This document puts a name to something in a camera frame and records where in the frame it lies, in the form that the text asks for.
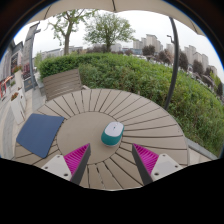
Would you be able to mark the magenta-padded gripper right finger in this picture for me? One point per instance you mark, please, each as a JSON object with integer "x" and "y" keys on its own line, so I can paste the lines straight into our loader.
{"x": 163, "y": 165}

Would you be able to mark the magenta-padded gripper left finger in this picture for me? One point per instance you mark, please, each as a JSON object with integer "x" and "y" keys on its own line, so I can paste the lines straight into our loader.
{"x": 60, "y": 166}

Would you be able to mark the white and teal computer mouse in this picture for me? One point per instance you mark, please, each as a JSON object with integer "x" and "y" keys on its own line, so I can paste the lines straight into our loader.
{"x": 112, "y": 132}

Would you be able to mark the blue rectangular mouse pad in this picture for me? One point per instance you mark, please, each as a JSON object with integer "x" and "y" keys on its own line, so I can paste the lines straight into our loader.
{"x": 39, "y": 133}

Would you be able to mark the grey slatted outdoor chair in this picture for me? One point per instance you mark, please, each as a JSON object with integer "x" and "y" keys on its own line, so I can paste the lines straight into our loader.
{"x": 61, "y": 83}

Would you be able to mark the green trimmed hedge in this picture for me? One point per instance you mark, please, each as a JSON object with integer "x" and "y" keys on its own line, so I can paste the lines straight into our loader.
{"x": 140, "y": 76}

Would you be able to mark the dark curved parasol pole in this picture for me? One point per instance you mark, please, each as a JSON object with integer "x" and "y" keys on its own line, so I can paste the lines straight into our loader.
{"x": 173, "y": 73}

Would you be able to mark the tall grey sign pillar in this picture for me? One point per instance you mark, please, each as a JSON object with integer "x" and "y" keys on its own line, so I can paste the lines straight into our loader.
{"x": 27, "y": 53}

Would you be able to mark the distant apartment buildings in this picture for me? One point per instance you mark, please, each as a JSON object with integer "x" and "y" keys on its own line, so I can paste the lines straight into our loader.
{"x": 151, "y": 40}

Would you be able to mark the bare-trunked leaning tree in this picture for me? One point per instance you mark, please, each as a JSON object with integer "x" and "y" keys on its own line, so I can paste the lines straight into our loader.
{"x": 66, "y": 38}

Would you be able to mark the round leafy green tree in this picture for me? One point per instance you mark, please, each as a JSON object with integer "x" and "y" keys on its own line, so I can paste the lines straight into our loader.
{"x": 108, "y": 28}

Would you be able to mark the beige parasol canopy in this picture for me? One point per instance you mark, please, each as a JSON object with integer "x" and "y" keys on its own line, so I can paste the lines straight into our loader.
{"x": 133, "y": 5}

